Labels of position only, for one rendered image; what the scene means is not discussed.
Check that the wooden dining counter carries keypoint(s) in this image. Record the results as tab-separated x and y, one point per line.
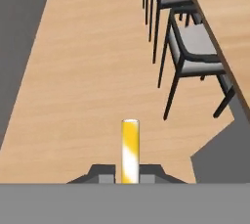
224	22

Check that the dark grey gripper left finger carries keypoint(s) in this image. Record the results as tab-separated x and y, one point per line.
104	171

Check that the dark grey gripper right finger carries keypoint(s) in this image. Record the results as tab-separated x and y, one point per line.
152	171

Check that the yellow and white striped straw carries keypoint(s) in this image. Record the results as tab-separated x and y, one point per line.
130	149

